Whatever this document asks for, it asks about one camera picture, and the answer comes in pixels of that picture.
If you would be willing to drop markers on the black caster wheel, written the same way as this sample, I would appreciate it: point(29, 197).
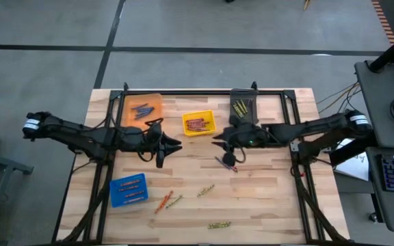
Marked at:
point(373, 217)

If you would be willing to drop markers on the black pole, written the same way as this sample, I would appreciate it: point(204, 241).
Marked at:
point(388, 54)

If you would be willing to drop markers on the pink red crayon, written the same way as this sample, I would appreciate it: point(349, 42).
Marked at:
point(198, 126)

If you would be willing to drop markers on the wooden stick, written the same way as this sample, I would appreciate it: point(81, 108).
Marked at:
point(307, 4)

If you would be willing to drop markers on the purple blue crayon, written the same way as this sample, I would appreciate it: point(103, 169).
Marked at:
point(220, 161)

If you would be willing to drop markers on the white paper sheet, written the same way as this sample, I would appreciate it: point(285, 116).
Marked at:
point(354, 167)

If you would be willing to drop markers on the blue plastic basket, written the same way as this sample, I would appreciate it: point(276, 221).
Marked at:
point(115, 201)

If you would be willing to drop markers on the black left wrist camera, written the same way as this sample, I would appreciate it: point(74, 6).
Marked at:
point(132, 134)

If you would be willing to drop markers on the yellow plastic basket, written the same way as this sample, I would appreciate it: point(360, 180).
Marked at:
point(185, 131)

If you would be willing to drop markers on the grey side cart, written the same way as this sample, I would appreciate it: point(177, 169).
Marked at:
point(5, 163)

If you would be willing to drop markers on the black diagonal bar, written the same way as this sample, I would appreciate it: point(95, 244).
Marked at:
point(351, 152)

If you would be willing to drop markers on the orange translucent plastic bin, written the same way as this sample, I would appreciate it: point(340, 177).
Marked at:
point(128, 119)

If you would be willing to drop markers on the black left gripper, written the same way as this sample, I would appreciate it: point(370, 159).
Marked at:
point(159, 143)

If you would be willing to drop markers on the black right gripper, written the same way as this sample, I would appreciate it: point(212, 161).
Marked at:
point(248, 136)

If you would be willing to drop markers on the yellow green crayon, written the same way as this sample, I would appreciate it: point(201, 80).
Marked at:
point(205, 191)
point(173, 201)
point(217, 227)
point(221, 223)
point(240, 108)
point(236, 111)
point(243, 105)

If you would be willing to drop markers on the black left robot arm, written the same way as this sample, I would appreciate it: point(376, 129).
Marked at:
point(63, 130)

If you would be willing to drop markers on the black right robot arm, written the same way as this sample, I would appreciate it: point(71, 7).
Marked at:
point(303, 128)

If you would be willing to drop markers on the grey plastic bin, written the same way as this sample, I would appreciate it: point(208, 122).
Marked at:
point(251, 102)

